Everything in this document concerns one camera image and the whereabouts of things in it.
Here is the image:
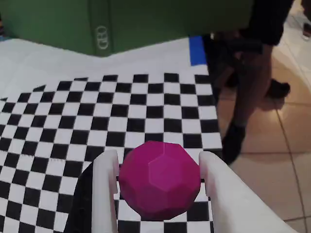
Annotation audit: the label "green box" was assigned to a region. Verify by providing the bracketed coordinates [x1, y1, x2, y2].
[0, 0, 253, 59]

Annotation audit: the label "blue tape strip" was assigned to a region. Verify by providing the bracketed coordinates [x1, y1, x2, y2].
[189, 35, 207, 67]

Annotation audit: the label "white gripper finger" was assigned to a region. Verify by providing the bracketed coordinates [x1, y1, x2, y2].
[199, 150, 299, 233]

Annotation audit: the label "person leg with black sock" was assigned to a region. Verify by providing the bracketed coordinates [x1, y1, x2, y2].
[222, 45, 273, 166]
[264, 79, 291, 99]

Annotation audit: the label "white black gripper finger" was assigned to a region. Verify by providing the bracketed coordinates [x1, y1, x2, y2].
[65, 149, 120, 233]

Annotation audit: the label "black white checkerboard paper mat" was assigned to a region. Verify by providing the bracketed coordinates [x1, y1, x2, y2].
[0, 35, 224, 233]

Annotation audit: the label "pink faceted ball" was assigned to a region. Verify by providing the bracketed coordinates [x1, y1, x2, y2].
[118, 141, 202, 221]

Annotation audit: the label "black shorts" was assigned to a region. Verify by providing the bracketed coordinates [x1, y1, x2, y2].
[239, 0, 296, 47]

